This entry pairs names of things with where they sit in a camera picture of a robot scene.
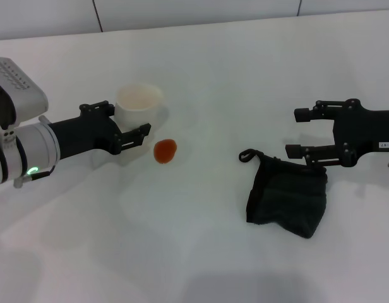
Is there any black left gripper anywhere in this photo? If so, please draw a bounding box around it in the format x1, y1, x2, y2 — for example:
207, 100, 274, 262
51, 100, 152, 160

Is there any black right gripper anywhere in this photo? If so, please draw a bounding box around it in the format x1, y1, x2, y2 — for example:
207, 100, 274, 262
285, 98, 389, 169

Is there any white paper cup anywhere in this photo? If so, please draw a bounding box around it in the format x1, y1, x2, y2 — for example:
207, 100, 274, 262
114, 82, 165, 135

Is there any dark blue rag with loop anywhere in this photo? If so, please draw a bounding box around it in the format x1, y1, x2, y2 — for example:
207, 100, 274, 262
238, 148, 329, 239

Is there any small orange ball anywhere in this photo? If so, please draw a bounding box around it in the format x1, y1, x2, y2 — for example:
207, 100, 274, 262
153, 138, 179, 165

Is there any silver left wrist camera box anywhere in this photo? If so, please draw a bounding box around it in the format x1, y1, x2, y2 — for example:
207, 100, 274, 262
0, 56, 49, 127

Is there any left arm cable with plug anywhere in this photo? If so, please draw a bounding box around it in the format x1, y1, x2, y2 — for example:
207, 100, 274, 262
13, 163, 56, 189

